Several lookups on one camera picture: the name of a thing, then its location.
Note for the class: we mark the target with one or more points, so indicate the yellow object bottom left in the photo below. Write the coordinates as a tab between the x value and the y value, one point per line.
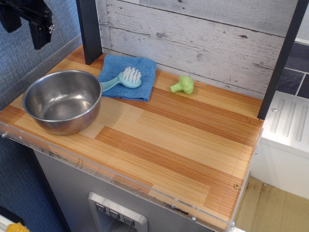
17	227

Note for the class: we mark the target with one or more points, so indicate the green toy broccoli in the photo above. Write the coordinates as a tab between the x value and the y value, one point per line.
185	84

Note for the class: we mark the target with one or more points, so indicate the grey toy fridge cabinet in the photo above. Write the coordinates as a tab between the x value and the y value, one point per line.
178	188

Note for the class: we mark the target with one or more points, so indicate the white toy sink unit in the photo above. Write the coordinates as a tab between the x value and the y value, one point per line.
282	154

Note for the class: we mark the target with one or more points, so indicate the dark right shelf post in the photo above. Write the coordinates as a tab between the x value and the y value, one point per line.
283	56

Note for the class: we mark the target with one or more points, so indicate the dark shelf post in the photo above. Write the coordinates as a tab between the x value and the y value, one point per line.
88	20
283	56

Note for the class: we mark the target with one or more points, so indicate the blue folded cloth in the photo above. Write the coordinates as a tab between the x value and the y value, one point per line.
113	65

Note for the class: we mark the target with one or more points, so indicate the clear acrylic edge guard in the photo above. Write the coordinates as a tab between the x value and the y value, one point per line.
71	179

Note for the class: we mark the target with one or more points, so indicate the stainless steel pot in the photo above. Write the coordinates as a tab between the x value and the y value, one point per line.
64	102

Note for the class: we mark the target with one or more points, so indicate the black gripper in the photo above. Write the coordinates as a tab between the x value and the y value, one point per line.
36	12

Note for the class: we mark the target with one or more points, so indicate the silver dispenser button panel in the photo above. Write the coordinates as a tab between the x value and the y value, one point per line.
110	216

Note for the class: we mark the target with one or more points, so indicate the light blue dish brush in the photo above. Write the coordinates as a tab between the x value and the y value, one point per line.
130	78

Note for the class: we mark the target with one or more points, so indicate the dark left shelf post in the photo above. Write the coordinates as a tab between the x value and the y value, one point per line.
88	20

